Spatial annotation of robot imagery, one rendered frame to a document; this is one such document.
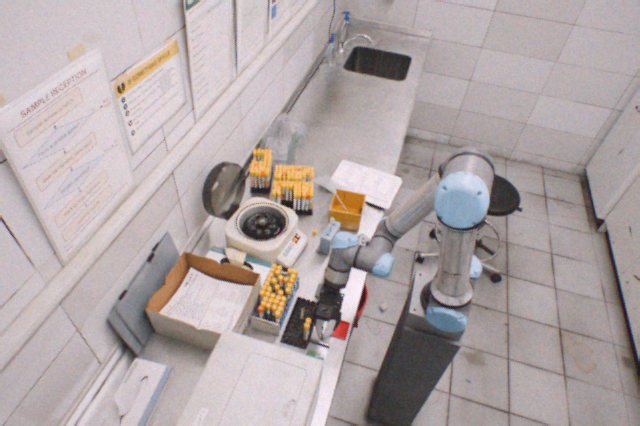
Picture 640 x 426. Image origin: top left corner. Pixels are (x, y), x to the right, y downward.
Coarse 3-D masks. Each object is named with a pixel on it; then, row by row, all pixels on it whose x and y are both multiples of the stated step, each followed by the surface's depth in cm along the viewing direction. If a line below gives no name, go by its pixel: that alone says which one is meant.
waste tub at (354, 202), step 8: (344, 192) 181; (352, 192) 180; (336, 200) 185; (344, 200) 184; (352, 200) 183; (360, 200) 182; (336, 208) 185; (352, 208) 186; (360, 208) 185; (336, 216) 174; (344, 216) 173; (352, 216) 172; (360, 216) 171; (344, 224) 176; (352, 224) 175
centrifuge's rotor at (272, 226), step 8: (256, 216) 165; (264, 216) 167; (272, 216) 166; (248, 224) 162; (256, 224) 164; (264, 224) 161; (272, 224) 163; (280, 224) 165; (248, 232) 160; (256, 232) 160; (264, 232) 161; (272, 232) 160; (280, 232) 163
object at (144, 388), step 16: (144, 368) 126; (160, 368) 127; (128, 384) 118; (144, 384) 124; (160, 384) 123; (112, 400) 119; (128, 400) 118; (144, 400) 120; (160, 400) 124; (112, 416) 117; (128, 416) 118; (144, 416) 117
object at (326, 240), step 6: (336, 222) 167; (330, 228) 165; (336, 228) 165; (324, 234) 162; (330, 234) 162; (324, 240) 162; (330, 240) 161; (318, 246) 170; (324, 246) 164; (330, 246) 164; (318, 252) 168; (324, 252) 167
